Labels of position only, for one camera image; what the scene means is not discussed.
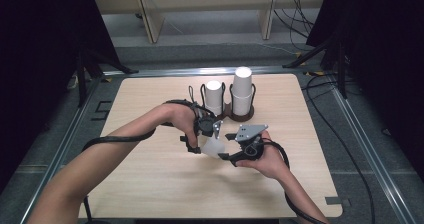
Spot short stack of white cups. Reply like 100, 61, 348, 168
204, 79, 224, 117

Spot long black floor cable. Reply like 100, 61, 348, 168
301, 73, 377, 224

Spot right hand-held gripper black cable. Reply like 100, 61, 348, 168
260, 139, 327, 224

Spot dark brown double cup holder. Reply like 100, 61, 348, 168
199, 82, 257, 123

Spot hand-held gripper black cable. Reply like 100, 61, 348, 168
81, 98, 216, 224
260, 139, 327, 224

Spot metal floor rail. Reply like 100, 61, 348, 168
329, 83, 418, 224
101, 65, 303, 78
19, 77, 103, 224

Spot black tripod stand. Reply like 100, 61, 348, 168
282, 33, 348, 100
74, 47, 140, 108

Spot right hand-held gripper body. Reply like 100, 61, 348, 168
233, 123, 269, 162

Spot black tape strip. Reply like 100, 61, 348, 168
324, 196, 352, 207

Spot thin white floor cable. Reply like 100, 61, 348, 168
255, 42, 298, 56

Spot single white paper cup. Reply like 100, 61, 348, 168
200, 136, 227, 159

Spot bundle of black cables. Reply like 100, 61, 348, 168
273, 0, 317, 52

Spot tall stack of white cups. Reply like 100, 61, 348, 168
231, 66, 254, 117

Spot person's right hand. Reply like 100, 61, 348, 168
234, 130, 290, 182

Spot person's left hand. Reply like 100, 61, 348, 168
158, 102, 201, 149

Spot left hand-held gripper black cable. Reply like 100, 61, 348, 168
81, 98, 216, 224

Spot black curtain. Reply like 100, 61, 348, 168
305, 0, 424, 177
0, 0, 122, 193

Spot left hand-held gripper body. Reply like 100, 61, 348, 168
193, 108, 224, 140

